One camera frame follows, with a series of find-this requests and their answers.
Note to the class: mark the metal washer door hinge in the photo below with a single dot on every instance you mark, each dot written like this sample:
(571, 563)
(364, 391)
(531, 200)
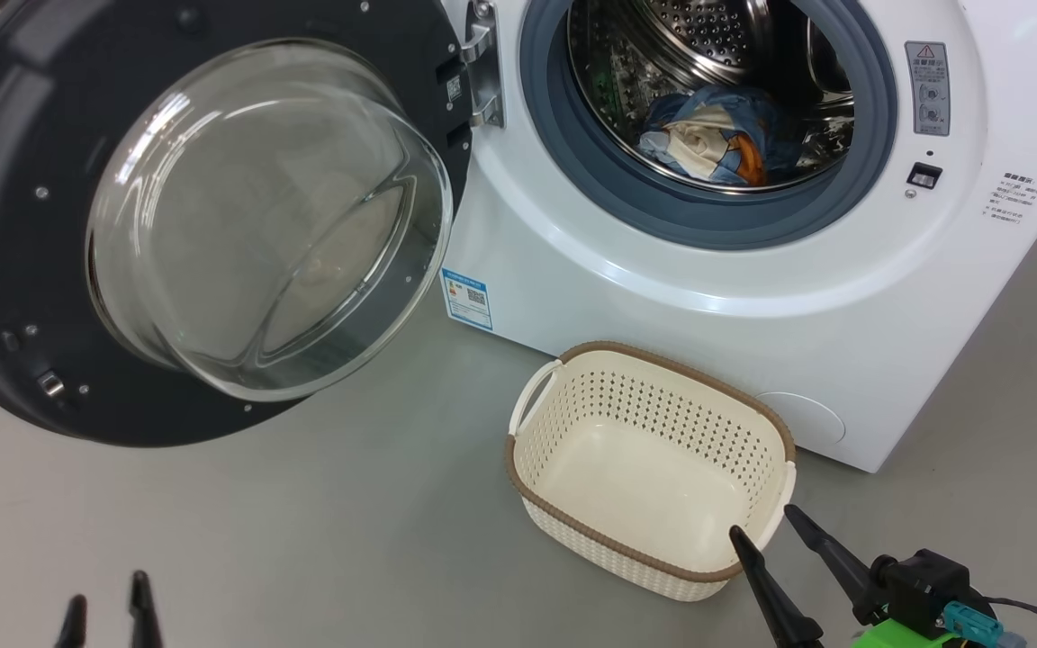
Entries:
(485, 72)

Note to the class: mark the black round glass washer door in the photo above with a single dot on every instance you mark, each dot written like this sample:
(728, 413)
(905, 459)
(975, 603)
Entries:
(14, 180)

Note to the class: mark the black door latch socket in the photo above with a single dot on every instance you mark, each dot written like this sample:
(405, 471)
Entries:
(924, 175)

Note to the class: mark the cream laundry basket brown rim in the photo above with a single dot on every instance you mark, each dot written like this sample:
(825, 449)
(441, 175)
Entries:
(626, 468)

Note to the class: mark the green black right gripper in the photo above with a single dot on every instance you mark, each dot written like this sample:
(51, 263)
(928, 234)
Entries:
(924, 594)

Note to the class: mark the blue cartoon print garment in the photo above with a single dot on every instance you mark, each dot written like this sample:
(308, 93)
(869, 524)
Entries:
(775, 135)

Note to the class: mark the white front-load washing machine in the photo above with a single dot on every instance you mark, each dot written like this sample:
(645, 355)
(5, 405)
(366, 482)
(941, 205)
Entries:
(752, 342)

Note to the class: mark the blue energy label sticker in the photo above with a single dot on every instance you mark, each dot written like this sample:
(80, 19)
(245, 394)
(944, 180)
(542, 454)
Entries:
(467, 300)

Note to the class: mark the grey warning label sticker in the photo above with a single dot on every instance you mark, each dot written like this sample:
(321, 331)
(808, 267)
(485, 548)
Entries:
(927, 88)

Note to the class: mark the white QR code sticker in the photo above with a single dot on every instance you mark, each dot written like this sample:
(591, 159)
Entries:
(454, 88)

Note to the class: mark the round white filter cover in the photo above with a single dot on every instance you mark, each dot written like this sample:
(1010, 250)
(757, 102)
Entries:
(811, 418)

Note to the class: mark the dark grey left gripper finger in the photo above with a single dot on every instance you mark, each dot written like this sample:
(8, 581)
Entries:
(73, 630)
(144, 621)

